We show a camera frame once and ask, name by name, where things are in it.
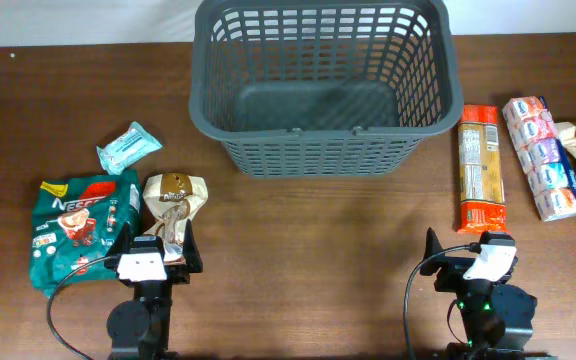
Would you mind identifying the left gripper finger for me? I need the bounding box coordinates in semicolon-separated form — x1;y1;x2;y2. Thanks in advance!
182;220;203;273
105;222;132;265

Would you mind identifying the green Nescafe coffee bag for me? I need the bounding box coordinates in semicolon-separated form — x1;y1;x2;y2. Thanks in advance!
29;170;142;297

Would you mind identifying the beige brown bread bag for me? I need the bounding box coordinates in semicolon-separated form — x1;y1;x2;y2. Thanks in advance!
143;173;209;265

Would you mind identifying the orange spaghetti package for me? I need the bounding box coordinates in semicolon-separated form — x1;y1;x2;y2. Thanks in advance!
457;105;507;234

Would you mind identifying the teal wet wipes pack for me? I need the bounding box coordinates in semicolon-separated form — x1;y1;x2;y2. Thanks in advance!
96;122;162;175

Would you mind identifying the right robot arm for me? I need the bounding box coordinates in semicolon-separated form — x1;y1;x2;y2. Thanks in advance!
420;229;537;359

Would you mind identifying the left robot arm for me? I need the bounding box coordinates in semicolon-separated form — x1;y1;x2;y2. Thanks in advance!
104;222;203;360

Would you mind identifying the Kleenex tissue multipack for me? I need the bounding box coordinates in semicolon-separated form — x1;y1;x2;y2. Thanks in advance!
502;96;576;222

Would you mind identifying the grey plastic basket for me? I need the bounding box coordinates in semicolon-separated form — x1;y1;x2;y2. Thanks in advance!
189;0;464;178

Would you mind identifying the right black cable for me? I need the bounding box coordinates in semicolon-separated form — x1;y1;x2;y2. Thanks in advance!
402;242;483;360

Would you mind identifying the black cable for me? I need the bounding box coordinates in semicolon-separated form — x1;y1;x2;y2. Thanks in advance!
45;254;119;360
402;242;483;360

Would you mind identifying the left black cable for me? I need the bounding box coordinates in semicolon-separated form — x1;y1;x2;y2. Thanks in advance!
45;254;119;360

